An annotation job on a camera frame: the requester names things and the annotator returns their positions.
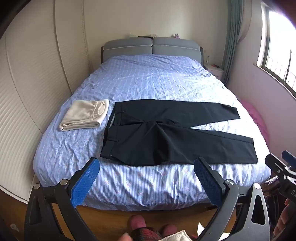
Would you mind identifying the black pants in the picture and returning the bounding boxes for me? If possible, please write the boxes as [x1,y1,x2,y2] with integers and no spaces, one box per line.
[100,99,259,167]

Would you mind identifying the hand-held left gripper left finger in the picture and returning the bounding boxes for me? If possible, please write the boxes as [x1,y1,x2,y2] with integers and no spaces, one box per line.
[24,157,100,241]

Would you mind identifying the grey-green curtain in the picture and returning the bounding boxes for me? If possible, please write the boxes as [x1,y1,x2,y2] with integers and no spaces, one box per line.
[222,0,245,86]

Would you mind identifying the pink blanket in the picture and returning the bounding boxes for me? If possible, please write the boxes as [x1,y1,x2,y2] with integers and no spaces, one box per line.
[239,98,270,144]

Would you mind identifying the red plaid trouser leg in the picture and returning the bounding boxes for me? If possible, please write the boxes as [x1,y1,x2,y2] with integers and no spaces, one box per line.
[131,227,163,241]

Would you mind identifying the pink slipper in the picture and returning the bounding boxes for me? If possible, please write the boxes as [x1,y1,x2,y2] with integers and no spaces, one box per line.
[130,215,145,231]
[162,224,177,237]

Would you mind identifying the white nightstand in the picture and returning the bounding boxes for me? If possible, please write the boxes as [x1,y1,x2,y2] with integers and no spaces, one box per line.
[205,64,224,80]

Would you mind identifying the barred window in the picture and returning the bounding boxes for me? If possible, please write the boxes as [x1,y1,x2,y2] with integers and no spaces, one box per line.
[255,5,296,91]

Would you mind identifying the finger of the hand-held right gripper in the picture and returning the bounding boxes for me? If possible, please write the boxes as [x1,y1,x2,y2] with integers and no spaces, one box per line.
[281,150,296,166]
[265,153,288,179]

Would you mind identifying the folded beige pants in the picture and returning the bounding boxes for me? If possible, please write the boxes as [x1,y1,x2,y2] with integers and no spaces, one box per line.
[59,99,110,132]

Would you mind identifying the person's right hand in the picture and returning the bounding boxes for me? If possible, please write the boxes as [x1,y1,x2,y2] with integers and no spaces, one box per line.
[276,198,296,237]

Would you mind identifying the bed with blue striped sheet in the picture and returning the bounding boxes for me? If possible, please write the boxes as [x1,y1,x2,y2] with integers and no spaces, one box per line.
[33,54,272,212]

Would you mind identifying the grey padded headboard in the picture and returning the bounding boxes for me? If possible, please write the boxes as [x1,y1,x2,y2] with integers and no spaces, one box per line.
[101,37,204,67]

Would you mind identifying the white louvered wardrobe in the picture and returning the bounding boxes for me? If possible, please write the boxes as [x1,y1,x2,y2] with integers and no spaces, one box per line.
[0,0,93,204]

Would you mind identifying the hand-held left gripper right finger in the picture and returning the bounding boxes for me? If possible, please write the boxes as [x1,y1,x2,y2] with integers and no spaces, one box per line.
[194,157,270,241]

